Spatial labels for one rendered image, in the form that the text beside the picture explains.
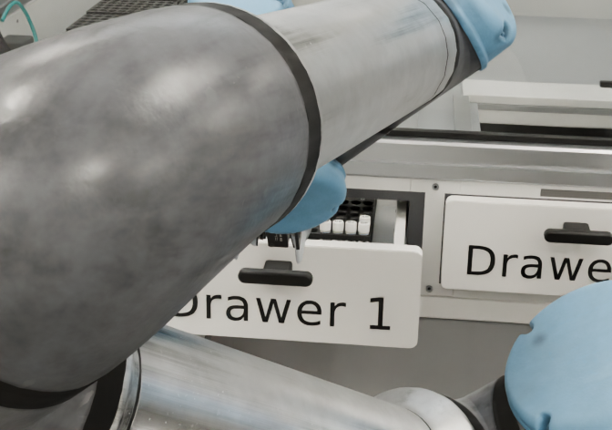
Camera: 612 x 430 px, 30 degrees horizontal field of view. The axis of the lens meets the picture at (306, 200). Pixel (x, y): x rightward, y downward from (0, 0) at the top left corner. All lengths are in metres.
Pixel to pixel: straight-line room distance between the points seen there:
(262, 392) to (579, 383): 0.20
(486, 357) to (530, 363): 0.72
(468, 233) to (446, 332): 0.15
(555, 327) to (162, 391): 0.28
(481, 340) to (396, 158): 0.25
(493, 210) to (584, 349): 0.63
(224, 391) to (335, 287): 0.65
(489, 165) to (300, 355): 0.34
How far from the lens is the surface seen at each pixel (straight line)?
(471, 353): 1.41
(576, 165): 1.30
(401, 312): 1.18
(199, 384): 0.52
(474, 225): 1.30
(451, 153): 1.29
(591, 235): 1.28
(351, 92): 0.50
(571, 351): 0.68
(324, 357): 1.42
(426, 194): 1.31
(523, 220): 1.30
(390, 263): 1.16
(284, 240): 0.99
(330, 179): 0.75
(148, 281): 0.37
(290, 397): 0.57
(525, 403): 0.67
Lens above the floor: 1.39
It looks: 21 degrees down
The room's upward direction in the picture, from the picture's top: 1 degrees clockwise
